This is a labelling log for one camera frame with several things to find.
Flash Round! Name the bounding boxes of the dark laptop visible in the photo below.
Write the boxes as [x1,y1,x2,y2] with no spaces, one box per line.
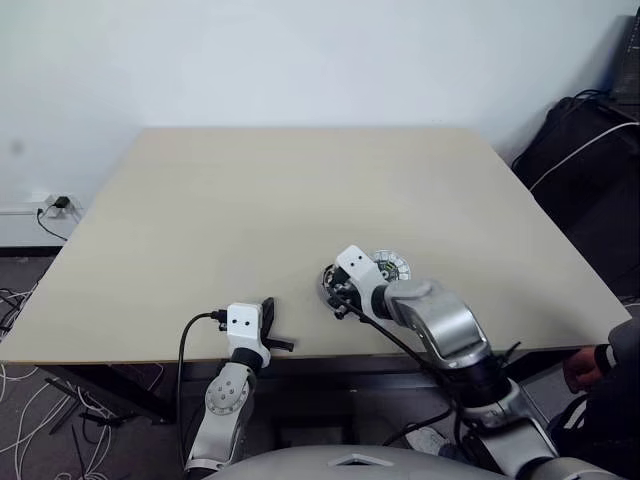
[611,14,640,106]

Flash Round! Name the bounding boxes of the wall power socket plug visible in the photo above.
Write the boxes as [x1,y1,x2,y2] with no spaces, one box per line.
[30,191,84,220]

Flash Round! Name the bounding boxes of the white floor cable tangle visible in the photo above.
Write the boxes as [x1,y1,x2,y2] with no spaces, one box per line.
[0,284,119,480]

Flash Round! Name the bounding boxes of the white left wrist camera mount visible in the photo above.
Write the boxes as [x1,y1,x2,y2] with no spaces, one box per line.
[226,301,272,362]

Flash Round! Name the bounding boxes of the black adapter cable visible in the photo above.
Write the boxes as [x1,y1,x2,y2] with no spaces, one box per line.
[34,206,69,242]

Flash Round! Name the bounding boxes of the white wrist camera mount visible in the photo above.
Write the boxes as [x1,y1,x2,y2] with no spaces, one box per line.
[226,301,272,362]
[335,244,390,321]

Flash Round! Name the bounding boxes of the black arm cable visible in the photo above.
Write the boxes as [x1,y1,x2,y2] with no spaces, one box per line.
[176,310,230,426]
[331,294,469,447]

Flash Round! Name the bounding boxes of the person's bare hand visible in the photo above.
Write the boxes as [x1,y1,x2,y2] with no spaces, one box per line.
[561,346,602,397]

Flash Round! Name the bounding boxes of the grey robot torso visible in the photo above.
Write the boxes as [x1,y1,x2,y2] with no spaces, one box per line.
[219,433,640,480]

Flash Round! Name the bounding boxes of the silver motor housing copper windings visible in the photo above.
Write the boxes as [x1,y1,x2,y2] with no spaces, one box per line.
[315,262,351,310]

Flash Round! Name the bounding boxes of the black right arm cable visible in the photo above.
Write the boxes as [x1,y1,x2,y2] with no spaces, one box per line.
[331,294,469,447]

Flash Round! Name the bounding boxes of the black table frame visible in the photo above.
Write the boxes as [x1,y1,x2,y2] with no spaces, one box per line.
[39,354,576,426]

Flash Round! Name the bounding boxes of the black bag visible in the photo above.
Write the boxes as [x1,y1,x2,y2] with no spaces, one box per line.
[511,96,640,301]

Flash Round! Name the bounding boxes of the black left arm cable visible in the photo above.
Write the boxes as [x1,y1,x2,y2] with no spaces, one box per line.
[176,310,230,426]

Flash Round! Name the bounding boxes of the white cable over bag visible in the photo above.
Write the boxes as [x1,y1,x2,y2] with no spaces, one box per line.
[528,119,640,192]

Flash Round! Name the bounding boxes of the white shoe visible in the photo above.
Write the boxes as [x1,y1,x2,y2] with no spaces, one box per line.
[404,426,451,452]

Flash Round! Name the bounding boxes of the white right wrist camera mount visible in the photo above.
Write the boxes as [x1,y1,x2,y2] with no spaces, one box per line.
[335,244,390,321]

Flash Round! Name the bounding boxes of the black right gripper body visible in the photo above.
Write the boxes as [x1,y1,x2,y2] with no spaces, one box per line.
[325,267,365,322]

